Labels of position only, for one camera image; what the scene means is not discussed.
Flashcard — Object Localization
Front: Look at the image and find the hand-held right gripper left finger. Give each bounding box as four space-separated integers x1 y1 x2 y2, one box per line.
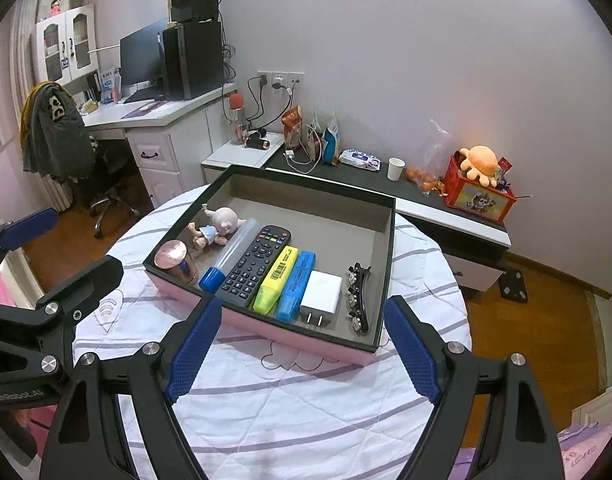
40 295 223 480

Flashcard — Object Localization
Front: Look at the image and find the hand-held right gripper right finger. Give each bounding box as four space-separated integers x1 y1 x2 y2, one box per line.
383 295 566 480

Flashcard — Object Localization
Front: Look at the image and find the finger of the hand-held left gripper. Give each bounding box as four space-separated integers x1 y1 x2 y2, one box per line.
33 254 125 377
0 207 59 286

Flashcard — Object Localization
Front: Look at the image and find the black jewelled hair clip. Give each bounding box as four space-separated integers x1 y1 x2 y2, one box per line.
346 262 373 333

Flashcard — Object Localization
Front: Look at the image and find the rose gold metal jar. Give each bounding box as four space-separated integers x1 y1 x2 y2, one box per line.
154 240 199 287

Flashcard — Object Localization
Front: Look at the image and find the pink storage box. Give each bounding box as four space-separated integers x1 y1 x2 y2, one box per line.
142 164 397 366

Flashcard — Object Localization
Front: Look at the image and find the clear tube blue cap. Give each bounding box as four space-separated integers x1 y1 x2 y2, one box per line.
199 217 260 293

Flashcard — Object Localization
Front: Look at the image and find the black remote control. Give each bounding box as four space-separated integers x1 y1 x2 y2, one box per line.
218 225 292 309

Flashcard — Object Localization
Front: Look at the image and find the yellow highlighter pen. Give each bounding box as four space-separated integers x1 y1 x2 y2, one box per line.
252 245 300 315

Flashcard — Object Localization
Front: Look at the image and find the white charger plug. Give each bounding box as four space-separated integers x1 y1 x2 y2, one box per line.
299 270 344 331

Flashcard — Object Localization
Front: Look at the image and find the blue highlighter pen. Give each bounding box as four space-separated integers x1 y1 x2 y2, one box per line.
276 251 318 323

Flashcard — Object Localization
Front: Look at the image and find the baby doll figure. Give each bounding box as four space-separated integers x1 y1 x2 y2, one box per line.
188 204 247 251

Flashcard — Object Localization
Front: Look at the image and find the black office chair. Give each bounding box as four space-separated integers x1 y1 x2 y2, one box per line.
86 135 142 238

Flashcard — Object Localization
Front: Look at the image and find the grey jacket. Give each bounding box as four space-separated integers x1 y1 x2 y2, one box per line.
22 82 97 183

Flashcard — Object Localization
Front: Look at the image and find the mustard yellow garment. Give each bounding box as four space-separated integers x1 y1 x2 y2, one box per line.
18 81 52 151

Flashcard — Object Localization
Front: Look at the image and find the purple mouse pad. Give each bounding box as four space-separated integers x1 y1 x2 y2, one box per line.
121 101 174 120

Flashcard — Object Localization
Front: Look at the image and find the blue and white carton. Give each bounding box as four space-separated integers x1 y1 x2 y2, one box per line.
100 67 122 103

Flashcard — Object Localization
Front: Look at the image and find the red printed toy box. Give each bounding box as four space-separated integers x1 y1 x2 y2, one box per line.
443 155 517 225

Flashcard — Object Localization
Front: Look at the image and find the bunch of small oranges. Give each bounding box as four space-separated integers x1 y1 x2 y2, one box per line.
406 167 444 195

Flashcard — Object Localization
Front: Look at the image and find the black keyboard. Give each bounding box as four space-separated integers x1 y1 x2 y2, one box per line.
123 89 167 105

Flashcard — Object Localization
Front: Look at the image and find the white desk with drawers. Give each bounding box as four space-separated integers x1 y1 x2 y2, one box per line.
81 82 239 211

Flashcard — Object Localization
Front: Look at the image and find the white glass-door cabinet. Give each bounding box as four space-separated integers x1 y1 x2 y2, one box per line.
35 4 98 86

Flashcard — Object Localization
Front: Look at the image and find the white nightstand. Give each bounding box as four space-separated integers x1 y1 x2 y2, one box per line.
201 131 285 186

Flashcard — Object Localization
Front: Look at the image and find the wet wipes pack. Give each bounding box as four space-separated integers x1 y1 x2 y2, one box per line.
338 147 381 172

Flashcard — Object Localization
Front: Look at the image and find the orange octopus plush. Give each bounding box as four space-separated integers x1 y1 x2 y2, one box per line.
458 145 501 188

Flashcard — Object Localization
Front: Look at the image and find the pink printed bedding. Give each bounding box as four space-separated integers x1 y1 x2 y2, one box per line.
460 420 612 480

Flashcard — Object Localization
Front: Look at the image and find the black computer monitor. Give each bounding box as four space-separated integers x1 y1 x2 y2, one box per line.
119 17 169 93

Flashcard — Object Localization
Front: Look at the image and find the clear plastic bag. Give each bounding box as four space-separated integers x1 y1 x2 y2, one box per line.
416 117 464 196

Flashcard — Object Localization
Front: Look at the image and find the blue snack bag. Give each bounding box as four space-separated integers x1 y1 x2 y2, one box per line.
322 112 341 166

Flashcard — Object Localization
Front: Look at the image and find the clear bottle red cap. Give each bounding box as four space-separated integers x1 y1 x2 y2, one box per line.
227 92 247 146

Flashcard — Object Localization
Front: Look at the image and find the black computer tower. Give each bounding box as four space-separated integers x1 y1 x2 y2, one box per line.
161 21 225 101

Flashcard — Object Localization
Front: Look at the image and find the white and red snack bag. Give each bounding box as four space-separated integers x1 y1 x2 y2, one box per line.
306 110 327 158

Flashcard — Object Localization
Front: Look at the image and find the orange snack bag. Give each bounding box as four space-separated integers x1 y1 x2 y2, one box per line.
282 105 305 150

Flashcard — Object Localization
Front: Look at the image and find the black speaker box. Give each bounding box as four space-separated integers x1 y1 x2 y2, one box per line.
168 0 220 23

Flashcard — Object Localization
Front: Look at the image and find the white bed frame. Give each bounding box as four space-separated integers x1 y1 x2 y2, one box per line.
6 247 44 306

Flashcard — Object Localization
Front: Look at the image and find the white charging cable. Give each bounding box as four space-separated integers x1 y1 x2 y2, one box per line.
283 147 319 173

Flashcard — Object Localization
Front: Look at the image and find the black power cable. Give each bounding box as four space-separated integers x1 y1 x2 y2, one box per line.
251 85 294 133
246 77 267 133

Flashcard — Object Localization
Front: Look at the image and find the white wall outlet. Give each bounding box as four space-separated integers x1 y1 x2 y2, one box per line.
257 71 305 90

